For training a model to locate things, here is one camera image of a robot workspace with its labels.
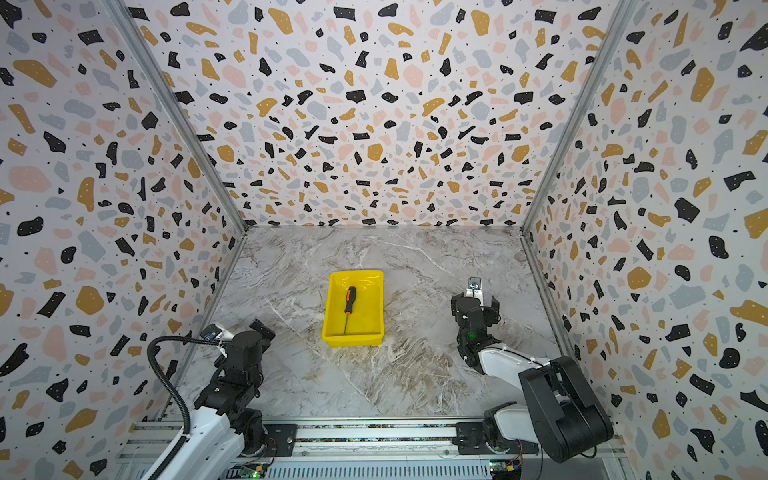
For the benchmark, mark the aluminium mounting rail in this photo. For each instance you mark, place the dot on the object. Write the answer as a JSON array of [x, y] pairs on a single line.
[[412, 447]]

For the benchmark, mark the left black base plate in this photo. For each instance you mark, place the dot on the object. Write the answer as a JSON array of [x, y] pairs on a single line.
[[270, 440]]

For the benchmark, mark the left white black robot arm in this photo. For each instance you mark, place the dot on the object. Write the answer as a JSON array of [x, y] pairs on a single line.
[[219, 426]]

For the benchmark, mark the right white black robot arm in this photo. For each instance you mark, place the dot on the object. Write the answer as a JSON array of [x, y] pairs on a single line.
[[561, 412]]

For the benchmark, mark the right circuit board with wires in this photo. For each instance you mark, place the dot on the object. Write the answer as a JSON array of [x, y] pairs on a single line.
[[505, 470]]

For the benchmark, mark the left green circuit board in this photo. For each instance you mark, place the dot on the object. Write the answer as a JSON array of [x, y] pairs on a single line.
[[250, 471]]

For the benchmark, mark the left aluminium corner post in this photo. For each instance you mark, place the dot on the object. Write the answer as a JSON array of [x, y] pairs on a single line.
[[120, 16]]

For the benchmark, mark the aluminium corner post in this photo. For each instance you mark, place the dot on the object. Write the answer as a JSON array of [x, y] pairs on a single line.
[[120, 16], [616, 27]]

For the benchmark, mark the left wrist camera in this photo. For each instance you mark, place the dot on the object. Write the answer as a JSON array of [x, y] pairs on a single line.
[[217, 334]]

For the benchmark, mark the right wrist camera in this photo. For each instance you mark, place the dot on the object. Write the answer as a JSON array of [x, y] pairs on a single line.
[[474, 288]]

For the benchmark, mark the right aluminium corner post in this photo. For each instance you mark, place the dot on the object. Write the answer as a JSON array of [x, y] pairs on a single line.
[[616, 27]]

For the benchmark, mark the orange black handled screwdriver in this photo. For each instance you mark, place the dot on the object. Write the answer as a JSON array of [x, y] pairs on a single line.
[[350, 299]]

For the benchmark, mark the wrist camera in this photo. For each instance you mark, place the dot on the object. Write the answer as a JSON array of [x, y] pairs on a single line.
[[217, 334], [474, 288]]

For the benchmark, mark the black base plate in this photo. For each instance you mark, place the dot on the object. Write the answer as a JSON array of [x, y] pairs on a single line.
[[270, 440], [477, 438]]

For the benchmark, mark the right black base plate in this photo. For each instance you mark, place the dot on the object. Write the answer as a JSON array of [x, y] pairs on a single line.
[[477, 438]]

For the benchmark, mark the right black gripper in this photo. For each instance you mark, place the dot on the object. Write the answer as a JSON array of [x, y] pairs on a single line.
[[473, 306]]

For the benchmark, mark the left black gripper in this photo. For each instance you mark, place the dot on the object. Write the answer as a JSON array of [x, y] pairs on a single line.
[[261, 331]]

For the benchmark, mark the yellow plastic bin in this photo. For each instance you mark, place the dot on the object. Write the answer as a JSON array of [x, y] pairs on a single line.
[[366, 324]]

